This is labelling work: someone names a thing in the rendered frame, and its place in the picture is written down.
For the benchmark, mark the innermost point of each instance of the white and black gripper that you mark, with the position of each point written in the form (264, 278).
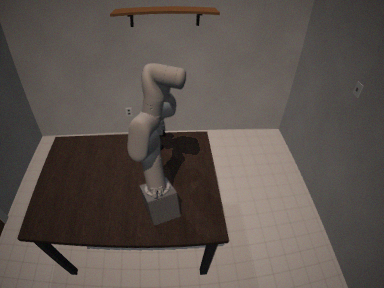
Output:
(161, 129)

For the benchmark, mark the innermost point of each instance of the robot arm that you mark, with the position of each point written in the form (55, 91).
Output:
(156, 80)

